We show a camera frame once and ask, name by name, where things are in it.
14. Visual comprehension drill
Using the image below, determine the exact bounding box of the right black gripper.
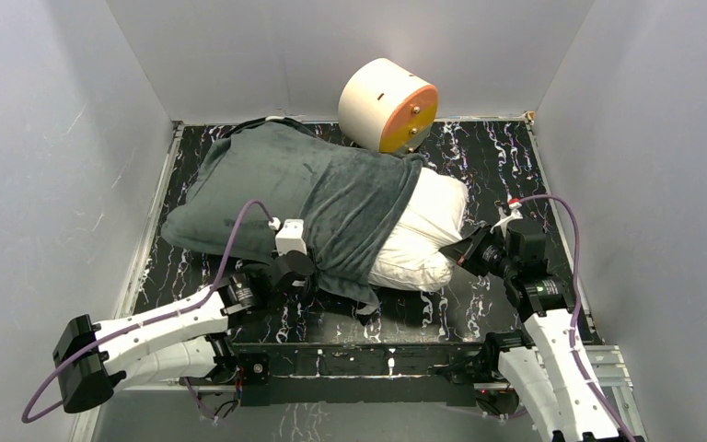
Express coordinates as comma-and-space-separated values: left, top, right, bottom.
442, 222, 517, 280

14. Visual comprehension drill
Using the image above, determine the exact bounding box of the aluminium front frame rail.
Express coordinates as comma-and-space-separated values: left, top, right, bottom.
80, 346, 634, 395

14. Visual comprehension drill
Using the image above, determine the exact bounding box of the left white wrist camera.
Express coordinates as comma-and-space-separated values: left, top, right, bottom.
268, 217, 307, 255

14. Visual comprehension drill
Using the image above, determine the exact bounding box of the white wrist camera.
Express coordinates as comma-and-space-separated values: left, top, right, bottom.
268, 217, 307, 255
490, 198, 523, 236

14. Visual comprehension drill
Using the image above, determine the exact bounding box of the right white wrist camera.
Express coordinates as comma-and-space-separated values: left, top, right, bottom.
490, 198, 523, 236

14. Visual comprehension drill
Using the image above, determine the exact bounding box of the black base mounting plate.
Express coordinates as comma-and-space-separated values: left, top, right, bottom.
234, 343, 519, 413

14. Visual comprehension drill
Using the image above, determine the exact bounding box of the grey plush pillowcase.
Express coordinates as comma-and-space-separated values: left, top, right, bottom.
161, 119, 426, 315

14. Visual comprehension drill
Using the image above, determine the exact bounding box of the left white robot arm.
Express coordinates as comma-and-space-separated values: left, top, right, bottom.
52, 250, 316, 413

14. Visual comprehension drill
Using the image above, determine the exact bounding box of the white orange cylindrical drum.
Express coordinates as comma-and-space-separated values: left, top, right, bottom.
338, 58, 438, 155

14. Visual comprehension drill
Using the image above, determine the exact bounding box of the white pillow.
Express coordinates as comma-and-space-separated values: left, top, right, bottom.
368, 168, 469, 292

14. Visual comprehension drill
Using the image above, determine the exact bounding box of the aluminium left frame rail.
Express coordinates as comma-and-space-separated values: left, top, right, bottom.
112, 121, 185, 320

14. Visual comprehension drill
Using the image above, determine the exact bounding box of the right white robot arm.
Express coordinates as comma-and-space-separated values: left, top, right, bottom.
441, 219, 639, 441

